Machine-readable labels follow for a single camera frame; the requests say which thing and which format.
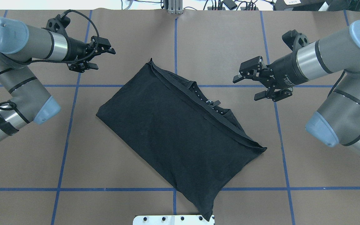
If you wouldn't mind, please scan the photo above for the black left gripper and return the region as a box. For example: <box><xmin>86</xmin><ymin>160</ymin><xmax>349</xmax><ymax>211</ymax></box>
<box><xmin>45</xmin><ymin>14</ymin><xmax>116</xmax><ymax>73</ymax></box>

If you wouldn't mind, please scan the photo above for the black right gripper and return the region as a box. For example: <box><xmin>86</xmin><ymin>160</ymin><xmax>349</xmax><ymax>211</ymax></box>
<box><xmin>232</xmin><ymin>30</ymin><xmax>308</xmax><ymax>102</ymax></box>

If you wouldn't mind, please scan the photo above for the black graphic t-shirt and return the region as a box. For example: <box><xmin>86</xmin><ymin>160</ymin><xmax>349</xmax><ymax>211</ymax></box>
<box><xmin>96</xmin><ymin>60</ymin><xmax>266</xmax><ymax>221</ymax></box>

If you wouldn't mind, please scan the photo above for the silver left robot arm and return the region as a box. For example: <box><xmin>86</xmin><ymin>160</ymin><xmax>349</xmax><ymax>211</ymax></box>
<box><xmin>0</xmin><ymin>10</ymin><xmax>116</xmax><ymax>141</ymax></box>

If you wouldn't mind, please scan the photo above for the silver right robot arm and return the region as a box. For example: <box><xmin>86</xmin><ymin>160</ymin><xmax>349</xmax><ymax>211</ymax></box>
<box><xmin>233</xmin><ymin>20</ymin><xmax>360</xmax><ymax>157</ymax></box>

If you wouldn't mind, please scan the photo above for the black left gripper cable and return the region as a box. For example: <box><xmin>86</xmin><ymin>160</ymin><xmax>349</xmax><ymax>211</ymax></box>
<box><xmin>0</xmin><ymin>9</ymin><xmax>100</xmax><ymax>110</ymax></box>

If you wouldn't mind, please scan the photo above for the aluminium frame post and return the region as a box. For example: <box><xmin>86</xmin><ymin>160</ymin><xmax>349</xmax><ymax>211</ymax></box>
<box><xmin>164</xmin><ymin>0</ymin><xmax>184</xmax><ymax>14</ymax></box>

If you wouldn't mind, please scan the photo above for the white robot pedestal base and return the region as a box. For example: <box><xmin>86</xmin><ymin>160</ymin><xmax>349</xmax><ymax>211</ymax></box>
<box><xmin>132</xmin><ymin>215</ymin><xmax>215</xmax><ymax>225</ymax></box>

